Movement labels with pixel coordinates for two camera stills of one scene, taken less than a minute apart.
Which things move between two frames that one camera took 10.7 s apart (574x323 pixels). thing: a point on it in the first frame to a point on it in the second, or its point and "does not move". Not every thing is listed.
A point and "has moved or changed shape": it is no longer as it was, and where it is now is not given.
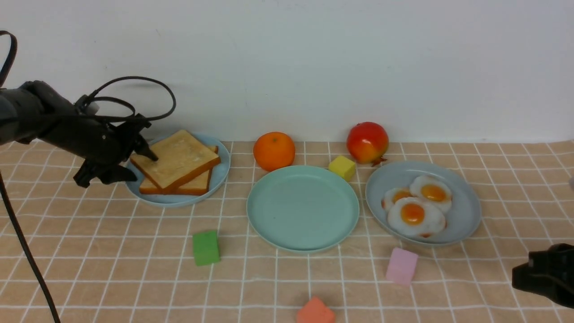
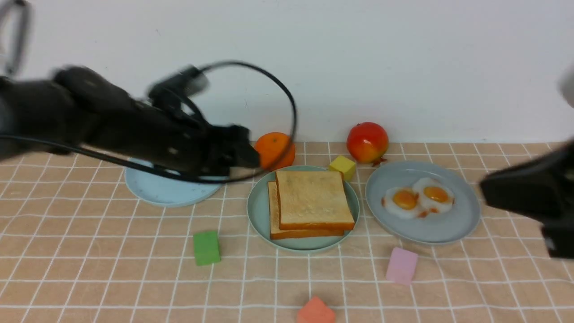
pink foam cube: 402,266 does not move
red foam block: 315,312 does not move
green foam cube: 206,248 does not move
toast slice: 180,156 has moved or changed shape
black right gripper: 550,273 to 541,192
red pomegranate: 367,142 does not move
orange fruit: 273,150 does not move
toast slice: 200,184 to 276,231
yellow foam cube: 344,167 does not move
